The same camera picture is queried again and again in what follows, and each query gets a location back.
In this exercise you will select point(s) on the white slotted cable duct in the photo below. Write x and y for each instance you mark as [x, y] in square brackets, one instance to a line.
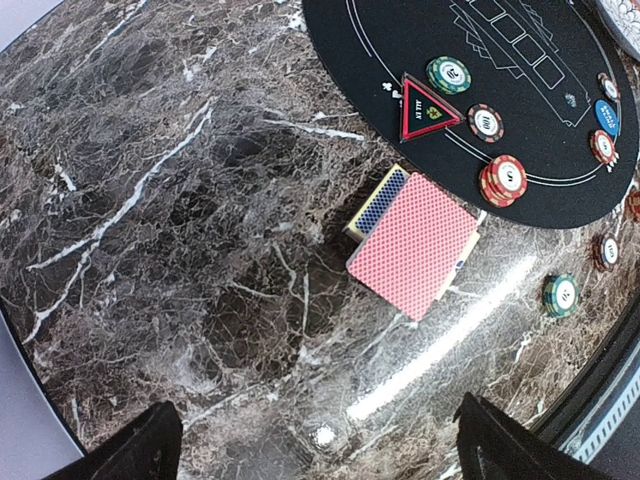
[601, 424]

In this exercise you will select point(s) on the blue backed card deck box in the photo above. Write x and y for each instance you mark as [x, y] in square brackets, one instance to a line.
[366, 218]

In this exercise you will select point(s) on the red backed card deck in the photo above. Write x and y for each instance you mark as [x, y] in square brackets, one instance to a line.
[414, 247]

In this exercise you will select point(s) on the red yellow poker chip stack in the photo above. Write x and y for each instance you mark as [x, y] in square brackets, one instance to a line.
[633, 205]

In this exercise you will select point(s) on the black red poker chip stack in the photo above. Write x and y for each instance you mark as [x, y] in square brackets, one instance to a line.
[606, 252]

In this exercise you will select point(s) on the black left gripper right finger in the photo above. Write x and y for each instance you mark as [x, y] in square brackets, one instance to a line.
[491, 445]

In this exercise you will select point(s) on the red triangle all-in marker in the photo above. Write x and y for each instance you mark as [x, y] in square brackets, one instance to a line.
[423, 111]

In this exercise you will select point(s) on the green poker chip stack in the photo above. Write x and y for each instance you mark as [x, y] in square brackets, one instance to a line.
[561, 295]

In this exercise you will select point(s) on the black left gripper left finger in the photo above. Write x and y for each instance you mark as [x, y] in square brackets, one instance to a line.
[148, 447]

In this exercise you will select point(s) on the patterned ceramic plate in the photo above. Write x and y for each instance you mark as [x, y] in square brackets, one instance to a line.
[621, 18]

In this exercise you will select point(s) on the round black poker mat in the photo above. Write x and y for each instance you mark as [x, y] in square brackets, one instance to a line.
[523, 108]

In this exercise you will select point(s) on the blue small blind button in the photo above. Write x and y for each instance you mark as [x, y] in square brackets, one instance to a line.
[607, 117]

